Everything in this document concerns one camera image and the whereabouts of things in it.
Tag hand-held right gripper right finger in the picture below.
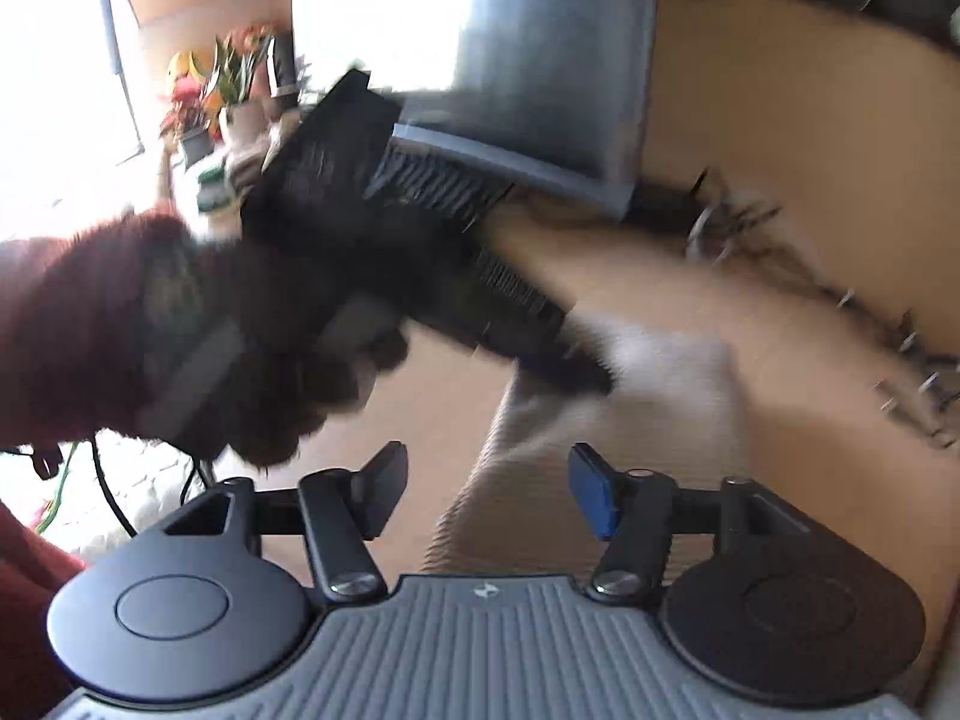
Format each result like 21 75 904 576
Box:
568 444 811 602

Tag person's left forearm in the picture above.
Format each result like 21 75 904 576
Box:
0 211 256 445

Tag person's left hand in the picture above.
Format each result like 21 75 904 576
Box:
225 292 412 467

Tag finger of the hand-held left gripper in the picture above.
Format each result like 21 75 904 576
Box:
514 311 617 400

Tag bundle of black cables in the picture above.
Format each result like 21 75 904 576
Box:
686 169 960 452

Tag black keyboard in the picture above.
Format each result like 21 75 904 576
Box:
364 141 520 235

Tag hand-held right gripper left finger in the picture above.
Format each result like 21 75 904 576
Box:
161 441 410 602

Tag potted flowers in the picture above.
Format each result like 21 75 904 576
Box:
159 21 308 167

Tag person's red clothing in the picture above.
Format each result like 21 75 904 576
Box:
0 499 92 602

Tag striped beige garment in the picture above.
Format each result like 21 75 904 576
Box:
420 315 753 587

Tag black cable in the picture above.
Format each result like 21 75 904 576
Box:
90 431 218 539

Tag black computer monitor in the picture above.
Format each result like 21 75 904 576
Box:
291 0 659 220

